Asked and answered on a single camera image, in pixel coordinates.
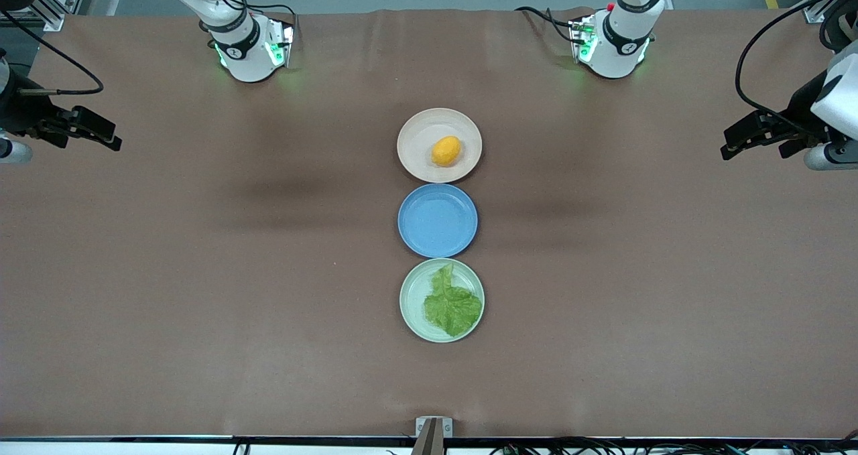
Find grey metal bracket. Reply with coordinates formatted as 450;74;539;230
410;416;454;455

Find brown table mat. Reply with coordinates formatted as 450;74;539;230
0;9;858;439

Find green lettuce leaf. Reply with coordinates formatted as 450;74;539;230
423;262;484;338

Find blue round plate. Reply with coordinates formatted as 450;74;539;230
397;184;479;259

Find beige round plate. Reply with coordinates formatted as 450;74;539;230
397;108;483;184

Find pale green round plate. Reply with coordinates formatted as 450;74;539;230
400;258;485;343

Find black left arm base cable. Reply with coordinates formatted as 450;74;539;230
515;6;578;44

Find black right arm base cable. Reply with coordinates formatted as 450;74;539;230
198;0;299;40

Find black arm base cable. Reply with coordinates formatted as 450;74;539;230
198;0;299;40
515;6;578;44

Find yellow lemon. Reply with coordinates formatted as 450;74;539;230
431;135;463;168

